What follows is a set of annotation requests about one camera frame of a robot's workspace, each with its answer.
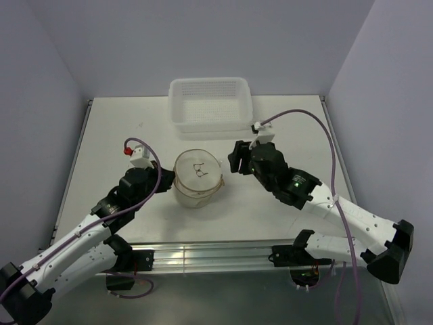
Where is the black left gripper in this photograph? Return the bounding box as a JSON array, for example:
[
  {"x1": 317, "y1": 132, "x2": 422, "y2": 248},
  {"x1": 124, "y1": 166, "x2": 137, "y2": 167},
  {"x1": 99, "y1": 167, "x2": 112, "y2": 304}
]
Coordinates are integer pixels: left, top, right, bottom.
[{"x1": 132, "y1": 160, "x2": 176, "y2": 211}]

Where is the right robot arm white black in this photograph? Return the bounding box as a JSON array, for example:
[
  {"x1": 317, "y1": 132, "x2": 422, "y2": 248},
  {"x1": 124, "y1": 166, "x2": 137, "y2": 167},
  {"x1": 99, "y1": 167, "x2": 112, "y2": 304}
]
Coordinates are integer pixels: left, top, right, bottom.
[{"x1": 228, "y1": 140, "x2": 414, "y2": 284}]

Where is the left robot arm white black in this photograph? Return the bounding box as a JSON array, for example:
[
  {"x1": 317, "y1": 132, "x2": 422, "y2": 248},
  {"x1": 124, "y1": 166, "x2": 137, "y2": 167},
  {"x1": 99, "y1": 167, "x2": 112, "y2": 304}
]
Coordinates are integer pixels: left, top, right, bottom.
[{"x1": 1, "y1": 166, "x2": 175, "y2": 324}]

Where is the white perforated plastic basket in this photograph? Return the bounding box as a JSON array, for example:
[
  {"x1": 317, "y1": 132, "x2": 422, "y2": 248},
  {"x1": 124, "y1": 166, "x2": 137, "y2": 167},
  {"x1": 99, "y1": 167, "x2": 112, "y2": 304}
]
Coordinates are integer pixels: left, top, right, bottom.
[{"x1": 168, "y1": 77, "x2": 254, "y2": 133}]

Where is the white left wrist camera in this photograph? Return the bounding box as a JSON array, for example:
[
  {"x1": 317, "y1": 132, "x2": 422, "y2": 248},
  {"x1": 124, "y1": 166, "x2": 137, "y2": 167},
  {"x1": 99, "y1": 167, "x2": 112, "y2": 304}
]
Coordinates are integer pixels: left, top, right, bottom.
[{"x1": 124, "y1": 145, "x2": 153, "y2": 169}]

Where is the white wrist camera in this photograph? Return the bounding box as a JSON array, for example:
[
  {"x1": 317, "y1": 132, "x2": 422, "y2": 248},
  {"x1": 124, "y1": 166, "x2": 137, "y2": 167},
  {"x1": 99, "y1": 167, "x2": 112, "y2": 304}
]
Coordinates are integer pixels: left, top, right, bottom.
[
  {"x1": 250, "y1": 121, "x2": 275, "y2": 149},
  {"x1": 124, "y1": 145, "x2": 153, "y2": 169}
]

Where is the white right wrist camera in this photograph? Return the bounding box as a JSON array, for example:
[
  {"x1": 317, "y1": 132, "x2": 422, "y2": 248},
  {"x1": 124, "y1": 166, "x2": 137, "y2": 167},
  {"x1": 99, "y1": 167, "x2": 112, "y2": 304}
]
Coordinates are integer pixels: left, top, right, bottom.
[{"x1": 250, "y1": 121, "x2": 275, "y2": 149}]

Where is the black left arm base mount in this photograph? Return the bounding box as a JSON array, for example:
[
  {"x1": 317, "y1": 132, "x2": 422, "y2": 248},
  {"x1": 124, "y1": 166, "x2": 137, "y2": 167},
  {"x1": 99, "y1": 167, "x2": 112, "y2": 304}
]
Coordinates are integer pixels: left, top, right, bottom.
[{"x1": 105, "y1": 250, "x2": 154, "y2": 295}]

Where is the aluminium mounting rail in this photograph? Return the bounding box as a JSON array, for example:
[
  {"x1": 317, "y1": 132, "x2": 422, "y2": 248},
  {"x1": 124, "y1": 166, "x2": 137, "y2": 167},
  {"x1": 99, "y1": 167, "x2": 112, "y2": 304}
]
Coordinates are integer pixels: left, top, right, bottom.
[{"x1": 33, "y1": 236, "x2": 388, "y2": 275}]

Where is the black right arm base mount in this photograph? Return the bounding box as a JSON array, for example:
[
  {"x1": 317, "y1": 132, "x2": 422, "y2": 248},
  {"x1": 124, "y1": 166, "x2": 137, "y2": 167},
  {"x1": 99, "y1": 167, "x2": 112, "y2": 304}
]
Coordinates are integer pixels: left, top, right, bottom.
[{"x1": 268, "y1": 245, "x2": 332, "y2": 287}]

